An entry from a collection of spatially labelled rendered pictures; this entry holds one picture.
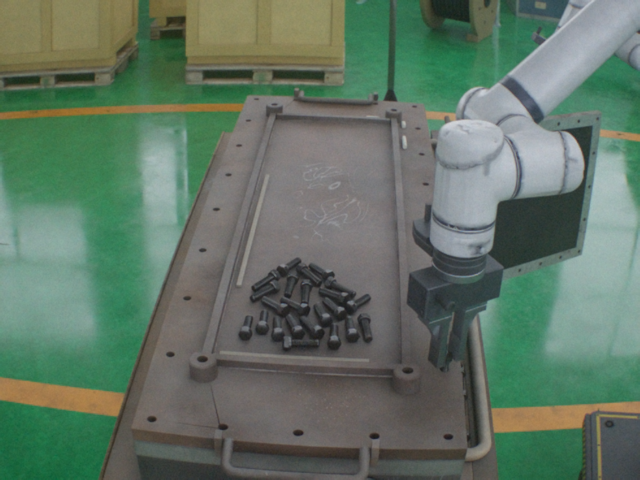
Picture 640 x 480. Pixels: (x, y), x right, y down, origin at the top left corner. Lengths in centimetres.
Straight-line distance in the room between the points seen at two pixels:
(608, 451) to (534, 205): 87
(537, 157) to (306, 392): 45
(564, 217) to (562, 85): 169
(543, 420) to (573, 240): 75
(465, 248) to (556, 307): 291
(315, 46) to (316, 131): 437
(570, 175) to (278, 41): 534
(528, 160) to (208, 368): 52
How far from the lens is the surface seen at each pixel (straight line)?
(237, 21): 638
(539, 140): 114
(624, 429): 287
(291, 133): 200
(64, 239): 449
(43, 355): 365
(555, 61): 126
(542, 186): 113
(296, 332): 130
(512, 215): 274
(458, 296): 117
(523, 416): 334
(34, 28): 690
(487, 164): 107
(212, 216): 164
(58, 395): 341
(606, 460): 273
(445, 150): 107
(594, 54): 129
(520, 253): 285
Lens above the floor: 213
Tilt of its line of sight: 30 degrees down
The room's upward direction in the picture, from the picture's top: 1 degrees clockwise
